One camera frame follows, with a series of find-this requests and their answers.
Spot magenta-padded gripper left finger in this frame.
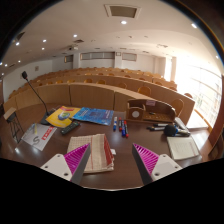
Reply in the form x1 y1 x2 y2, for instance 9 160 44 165
39 142 93 186

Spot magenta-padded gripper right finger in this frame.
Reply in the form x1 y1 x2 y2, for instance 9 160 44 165
131 142 183 187

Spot beige checked towel red trim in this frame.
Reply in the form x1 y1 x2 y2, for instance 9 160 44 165
66 133 118 175

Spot white paper notepad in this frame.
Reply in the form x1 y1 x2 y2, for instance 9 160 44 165
166 135 201 162

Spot white and red magazine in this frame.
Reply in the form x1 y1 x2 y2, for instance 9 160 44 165
20 122 58 152

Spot black marker pen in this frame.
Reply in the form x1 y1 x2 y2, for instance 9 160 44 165
152 122 169 128
146 125 166 132

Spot black remote control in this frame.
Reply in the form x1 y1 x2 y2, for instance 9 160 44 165
60 120 81 136

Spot yellow booklet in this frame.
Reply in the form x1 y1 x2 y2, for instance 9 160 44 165
45 105 82 129

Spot black gooseneck desk microphone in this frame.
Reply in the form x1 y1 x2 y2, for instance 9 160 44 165
21 70 58 126

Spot wooden desk organizer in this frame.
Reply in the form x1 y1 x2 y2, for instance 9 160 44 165
125 98 177 125

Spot red marker pen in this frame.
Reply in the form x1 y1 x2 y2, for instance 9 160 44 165
117 117 124 132
123 119 130 139

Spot blue marker pen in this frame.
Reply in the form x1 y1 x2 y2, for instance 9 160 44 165
120 121 127 138
112 116 119 132

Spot blue booklet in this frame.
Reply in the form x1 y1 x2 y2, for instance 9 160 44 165
71 106 115 127

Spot wooden topped metal stool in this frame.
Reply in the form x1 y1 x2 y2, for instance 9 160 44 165
2 107 25 144

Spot rows of wooden auditorium seats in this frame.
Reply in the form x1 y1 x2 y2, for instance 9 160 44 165
2 67 196 126

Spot ceiling air vent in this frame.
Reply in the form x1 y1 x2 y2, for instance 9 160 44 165
14 31 27 43
104 3 142 20

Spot recessed ceiling lights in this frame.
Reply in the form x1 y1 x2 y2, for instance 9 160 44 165
0 19 199 68

